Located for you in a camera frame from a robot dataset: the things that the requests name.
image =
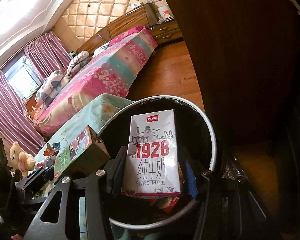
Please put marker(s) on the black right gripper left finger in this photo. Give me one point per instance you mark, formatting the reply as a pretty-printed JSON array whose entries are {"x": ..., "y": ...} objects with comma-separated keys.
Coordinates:
[{"x": 58, "y": 216}]

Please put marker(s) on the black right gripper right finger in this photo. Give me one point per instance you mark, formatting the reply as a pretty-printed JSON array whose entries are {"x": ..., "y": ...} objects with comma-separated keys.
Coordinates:
[{"x": 229, "y": 209}]

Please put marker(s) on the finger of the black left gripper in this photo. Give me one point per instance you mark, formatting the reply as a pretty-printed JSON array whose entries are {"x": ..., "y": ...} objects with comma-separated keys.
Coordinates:
[{"x": 35, "y": 180}]

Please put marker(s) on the green milk carton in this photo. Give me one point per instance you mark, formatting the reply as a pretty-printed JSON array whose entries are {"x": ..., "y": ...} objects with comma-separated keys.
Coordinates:
[{"x": 85, "y": 154}]

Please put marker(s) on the red white milk carton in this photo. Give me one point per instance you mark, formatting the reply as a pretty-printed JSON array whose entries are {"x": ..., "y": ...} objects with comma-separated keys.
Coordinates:
[{"x": 151, "y": 166}]

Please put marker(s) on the red blue snack bag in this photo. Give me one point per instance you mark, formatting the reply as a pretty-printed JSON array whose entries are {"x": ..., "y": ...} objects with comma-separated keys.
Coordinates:
[{"x": 51, "y": 150}]

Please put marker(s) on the white round trash bin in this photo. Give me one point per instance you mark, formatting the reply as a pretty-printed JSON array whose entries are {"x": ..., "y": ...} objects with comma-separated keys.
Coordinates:
[{"x": 195, "y": 137}]

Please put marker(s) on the cream teddy bear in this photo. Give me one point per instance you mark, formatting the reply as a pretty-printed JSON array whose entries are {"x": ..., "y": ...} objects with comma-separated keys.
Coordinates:
[{"x": 25, "y": 162}]

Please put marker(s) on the pink curtain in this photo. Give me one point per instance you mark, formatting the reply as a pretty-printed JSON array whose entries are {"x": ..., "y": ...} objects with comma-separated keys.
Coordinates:
[{"x": 46, "y": 54}]

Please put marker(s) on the teal floral bedsheet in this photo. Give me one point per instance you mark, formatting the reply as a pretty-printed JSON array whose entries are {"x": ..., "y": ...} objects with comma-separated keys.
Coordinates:
[{"x": 95, "y": 115}]

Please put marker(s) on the folded patterned quilt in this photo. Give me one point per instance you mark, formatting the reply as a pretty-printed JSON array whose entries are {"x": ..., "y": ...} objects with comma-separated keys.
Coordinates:
[{"x": 51, "y": 87}]

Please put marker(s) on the window with blinds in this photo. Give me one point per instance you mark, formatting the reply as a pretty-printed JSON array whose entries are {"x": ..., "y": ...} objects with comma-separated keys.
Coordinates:
[{"x": 21, "y": 76}]

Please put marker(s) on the pink floral bed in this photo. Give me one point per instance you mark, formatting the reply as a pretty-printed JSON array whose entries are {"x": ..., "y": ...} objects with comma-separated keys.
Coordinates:
[{"x": 111, "y": 70}]

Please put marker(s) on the folded grey white quilt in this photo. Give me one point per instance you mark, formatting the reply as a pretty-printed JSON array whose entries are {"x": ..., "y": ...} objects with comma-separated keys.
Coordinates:
[{"x": 77, "y": 63}]

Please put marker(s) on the pink pillow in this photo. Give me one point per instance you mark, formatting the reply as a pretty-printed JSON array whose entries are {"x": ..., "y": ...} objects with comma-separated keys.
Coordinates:
[{"x": 121, "y": 36}]

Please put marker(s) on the brown wooden door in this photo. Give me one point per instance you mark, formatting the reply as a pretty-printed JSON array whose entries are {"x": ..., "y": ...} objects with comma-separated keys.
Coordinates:
[{"x": 246, "y": 55}]

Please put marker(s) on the wooden nightstand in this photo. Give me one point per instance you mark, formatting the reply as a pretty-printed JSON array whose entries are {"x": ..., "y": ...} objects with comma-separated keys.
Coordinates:
[{"x": 166, "y": 32}]

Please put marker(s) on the wooden headboard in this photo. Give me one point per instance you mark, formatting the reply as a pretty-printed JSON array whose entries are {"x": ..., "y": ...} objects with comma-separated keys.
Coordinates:
[{"x": 142, "y": 15}]

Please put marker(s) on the white bag on nightstand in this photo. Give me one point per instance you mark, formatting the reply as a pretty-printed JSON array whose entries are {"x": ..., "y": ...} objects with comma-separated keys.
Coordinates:
[{"x": 164, "y": 12}]

